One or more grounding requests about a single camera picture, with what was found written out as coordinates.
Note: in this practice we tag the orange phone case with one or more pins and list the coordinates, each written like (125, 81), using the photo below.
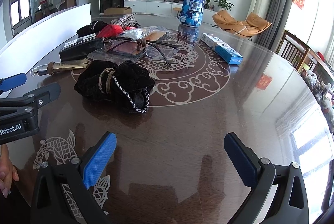
(156, 36)

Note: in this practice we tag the black scrunchie white beads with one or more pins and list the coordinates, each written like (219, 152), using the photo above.
(86, 30)

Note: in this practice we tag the cluttered side table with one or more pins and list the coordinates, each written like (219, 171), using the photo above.
(321, 83)

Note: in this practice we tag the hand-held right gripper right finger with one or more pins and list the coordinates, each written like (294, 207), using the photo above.
(242, 161)

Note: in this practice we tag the bag of cotton swabs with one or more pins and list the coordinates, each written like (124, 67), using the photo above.
(133, 33)

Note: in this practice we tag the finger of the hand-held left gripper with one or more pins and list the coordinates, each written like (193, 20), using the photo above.
(44, 93)
(13, 82)

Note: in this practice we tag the blue toothpaste box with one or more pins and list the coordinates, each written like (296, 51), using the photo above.
(224, 50)

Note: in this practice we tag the rhinestone hair clip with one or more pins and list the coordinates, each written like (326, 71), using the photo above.
(125, 20)

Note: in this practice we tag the wooden slatted chair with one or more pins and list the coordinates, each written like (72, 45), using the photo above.
(289, 44)

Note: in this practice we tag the black box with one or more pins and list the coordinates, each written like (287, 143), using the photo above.
(78, 49)

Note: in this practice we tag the white television cabinet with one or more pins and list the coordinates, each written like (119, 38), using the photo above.
(156, 6)

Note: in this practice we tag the grey curtain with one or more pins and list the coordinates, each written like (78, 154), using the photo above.
(279, 5)

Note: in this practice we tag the black-framed glasses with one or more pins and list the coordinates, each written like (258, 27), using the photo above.
(141, 44)

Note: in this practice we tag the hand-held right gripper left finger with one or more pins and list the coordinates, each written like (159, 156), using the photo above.
(99, 158)

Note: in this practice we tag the cardboard box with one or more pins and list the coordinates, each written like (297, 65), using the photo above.
(117, 10)

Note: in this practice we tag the wooden bench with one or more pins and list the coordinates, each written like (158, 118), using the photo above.
(177, 9)

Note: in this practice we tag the white board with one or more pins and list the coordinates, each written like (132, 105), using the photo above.
(39, 31)

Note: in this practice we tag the orange lounge chair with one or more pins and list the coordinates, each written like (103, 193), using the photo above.
(227, 19)

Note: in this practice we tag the person's left hand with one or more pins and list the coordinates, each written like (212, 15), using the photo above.
(5, 174)

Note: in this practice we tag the brown dining chair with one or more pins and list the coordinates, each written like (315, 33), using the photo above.
(70, 2)

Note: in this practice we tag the small potted plant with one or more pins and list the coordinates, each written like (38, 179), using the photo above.
(207, 2)

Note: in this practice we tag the gold cosmetic tube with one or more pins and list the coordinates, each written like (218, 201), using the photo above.
(67, 65)

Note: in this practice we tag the brown patterned desktop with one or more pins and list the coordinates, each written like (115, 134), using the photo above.
(182, 119)

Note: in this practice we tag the large leafy potted plant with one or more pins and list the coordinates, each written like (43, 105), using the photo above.
(223, 3)

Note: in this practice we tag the red pouch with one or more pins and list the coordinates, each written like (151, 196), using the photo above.
(111, 30)

